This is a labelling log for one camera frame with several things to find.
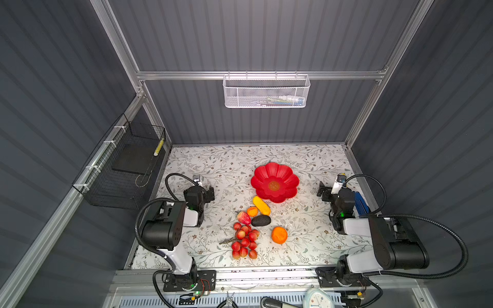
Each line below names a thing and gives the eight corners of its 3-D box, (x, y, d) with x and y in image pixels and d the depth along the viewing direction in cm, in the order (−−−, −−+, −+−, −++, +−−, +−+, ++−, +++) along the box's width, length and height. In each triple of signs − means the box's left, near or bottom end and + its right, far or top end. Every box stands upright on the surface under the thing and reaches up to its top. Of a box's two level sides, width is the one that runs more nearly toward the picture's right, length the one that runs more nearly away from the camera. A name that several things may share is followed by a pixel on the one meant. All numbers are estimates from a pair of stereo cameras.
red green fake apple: (236, 219, 91) (235, 216, 88) (241, 212, 93) (240, 209, 90) (247, 226, 88) (247, 223, 86) (252, 219, 91) (252, 216, 88)
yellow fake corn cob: (265, 217, 92) (266, 214, 89) (251, 202, 97) (251, 198, 94) (271, 212, 93) (272, 209, 90) (256, 197, 98) (257, 194, 96)
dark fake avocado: (251, 226, 89) (251, 223, 86) (251, 217, 92) (251, 213, 89) (270, 226, 89) (271, 223, 86) (270, 217, 92) (270, 213, 89)
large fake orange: (271, 244, 84) (272, 239, 79) (270, 231, 88) (271, 226, 83) (286, 244, 84) (288, 239, 79) (284, 231, 88) (286, 226, 83)
